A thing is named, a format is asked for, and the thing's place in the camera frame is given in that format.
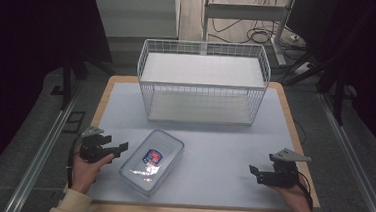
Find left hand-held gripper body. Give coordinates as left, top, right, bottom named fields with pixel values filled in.
left=77, top=125, right=114, bottom=166

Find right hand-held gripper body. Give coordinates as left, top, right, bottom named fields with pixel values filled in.
left=256, top=146, right=313, bottom=192

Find clear plastic lidded food container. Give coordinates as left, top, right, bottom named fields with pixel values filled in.
left=117, top=125, right=187, bottom=201

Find person's left hand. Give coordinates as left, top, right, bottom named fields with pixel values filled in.
left=69, top=143, right=116, bottom=197

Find person's right hand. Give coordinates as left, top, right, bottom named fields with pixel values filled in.
left=269, top=170, right=317, bottom=212

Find black floor plate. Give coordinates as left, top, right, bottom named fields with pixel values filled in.
left=62, top=109, right=86, bottom=135

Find white table mat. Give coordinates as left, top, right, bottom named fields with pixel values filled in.
left=86, top=74, right=311, bottom=212

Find black tripod stand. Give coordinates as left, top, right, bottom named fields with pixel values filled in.
left=279, top=42, right=362, bottom=129
left=48, top=50, right=117, bottom=115

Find white cabinet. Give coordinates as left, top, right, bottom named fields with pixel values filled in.
left=88, top=0, right=182, bottom=43

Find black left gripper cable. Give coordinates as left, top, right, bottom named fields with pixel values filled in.
left=65, top=131, right=86, bottom=191

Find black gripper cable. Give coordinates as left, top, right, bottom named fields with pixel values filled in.
left=65, top=131, right=86, bottom=191
left=294, top=171, right=317, bottom=212

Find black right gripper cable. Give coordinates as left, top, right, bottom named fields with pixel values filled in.
left=294, top=171, right=317, bottom=212

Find metal floor rail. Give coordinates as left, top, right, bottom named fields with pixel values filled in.
left=310, top=91, right=376, bottom=212
left=2, top=73, right=85, bottom=212

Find white wire basket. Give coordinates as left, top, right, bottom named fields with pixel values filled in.
left=133, top=35, right=274, bottom=130

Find black floor cables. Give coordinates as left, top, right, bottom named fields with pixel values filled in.
left=197, top=0, right=318, bottom=76

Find white metal stand frame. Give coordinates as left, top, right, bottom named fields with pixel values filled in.
left=198, top=0, right=298, bottom=68

